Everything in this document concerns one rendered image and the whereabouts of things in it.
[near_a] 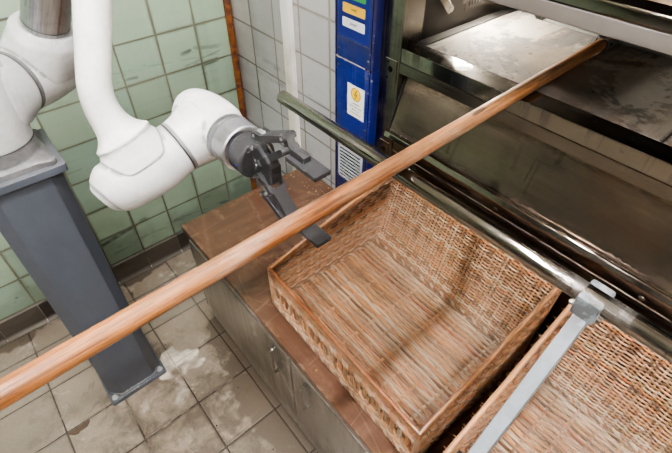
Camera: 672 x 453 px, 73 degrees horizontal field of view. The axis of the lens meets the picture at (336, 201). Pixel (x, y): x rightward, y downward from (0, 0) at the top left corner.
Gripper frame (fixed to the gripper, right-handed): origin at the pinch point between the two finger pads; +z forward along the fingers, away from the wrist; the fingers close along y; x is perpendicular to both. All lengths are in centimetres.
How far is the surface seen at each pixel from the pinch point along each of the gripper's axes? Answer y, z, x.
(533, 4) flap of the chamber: -22.7, 5.2, -40.2
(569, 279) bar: 1.6, 31.9, -17.4
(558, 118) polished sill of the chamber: 1, 10, -55
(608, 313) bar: 2.4, 37.8, -16.6
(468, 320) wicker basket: 60, 10, -43
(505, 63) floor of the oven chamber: 1, -11, -67
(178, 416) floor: 119, -50, 27
